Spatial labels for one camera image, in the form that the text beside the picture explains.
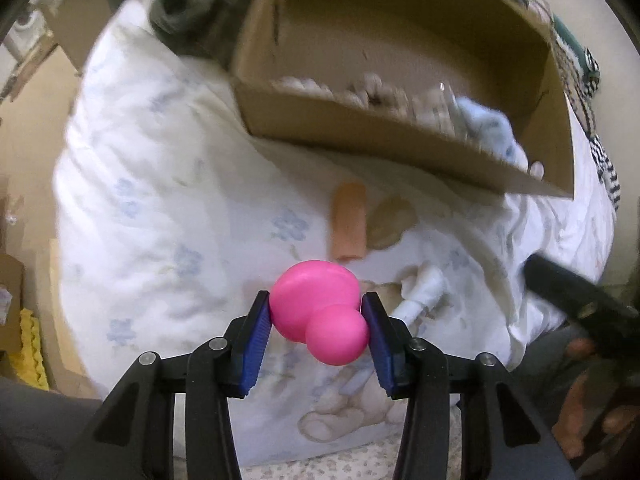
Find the pink rubber duck toy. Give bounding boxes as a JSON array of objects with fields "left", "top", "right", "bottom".
[{"left": 269, "top": 260, "right": 369, "bottom": 366}]

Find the pink beige scrunchie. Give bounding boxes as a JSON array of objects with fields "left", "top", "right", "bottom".
[{"left": 338, "top": 73, "right": 413, "bottom": 118}]

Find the brown soft pouch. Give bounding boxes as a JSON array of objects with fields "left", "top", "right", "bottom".
[{"left": 367, "top": 195, "right": 418, "bottom": 250}]

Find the white floral teddy duvet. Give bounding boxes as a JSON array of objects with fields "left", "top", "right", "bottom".
[{"left": 54, "top": 0, "right": 616, "bottom": 396}]

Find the light blue fluffy plush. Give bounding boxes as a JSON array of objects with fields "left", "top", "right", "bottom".
[{"left": 456, "top": 96, "right": 528, "bottom": 171}]

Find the teal pillow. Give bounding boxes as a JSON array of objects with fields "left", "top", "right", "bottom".
[{"left": 554, "top": 16, "right": 601, "bottom": 93}]

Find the black white striped blanket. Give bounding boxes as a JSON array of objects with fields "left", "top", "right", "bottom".
[{"left": 553, "top": 23, "right": 620, "bottom": 211}]

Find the white cloth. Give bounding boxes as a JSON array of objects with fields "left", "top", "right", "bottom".
[{"left": 392, "top": 261, "right": 446, "bottom": 326}]

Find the grey office chair seat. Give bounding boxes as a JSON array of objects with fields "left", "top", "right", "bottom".
[{"left": 1, "top": 377, "right": 101, "bottom": 479}]

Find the cream white scrunchie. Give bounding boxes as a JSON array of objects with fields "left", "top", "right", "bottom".
[{"left": 272, "top": 76, "right": 334, "bottom": 101}]

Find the camouflage green blanket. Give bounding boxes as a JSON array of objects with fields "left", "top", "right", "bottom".
[{"left": 149, "top": 0, "right": 253, "bottom": 70}]

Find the clear plastic bag with label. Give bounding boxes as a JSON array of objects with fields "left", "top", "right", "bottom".
[{"left": 411, "top": 82, "right": 468, "bottom": 140}]

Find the open cardboard box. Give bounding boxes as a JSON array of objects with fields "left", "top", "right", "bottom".
[{"left": 231, "top": 0, "right": 574, "bottom": 197}]

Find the wooden bed headboard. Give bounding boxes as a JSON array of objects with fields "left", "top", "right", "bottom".
[{"left": 37, "top": 0, "right": 113, "bottom": 72}]

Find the right hand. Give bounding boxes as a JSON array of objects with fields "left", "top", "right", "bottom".
[{"left": 552, "top": 338, "right": 639, "bottom": 460}]

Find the orange tan cylinder toy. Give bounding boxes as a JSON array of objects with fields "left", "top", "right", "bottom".
[{"left": 330, "top": 182, "right": 367, "bottom": 261}]

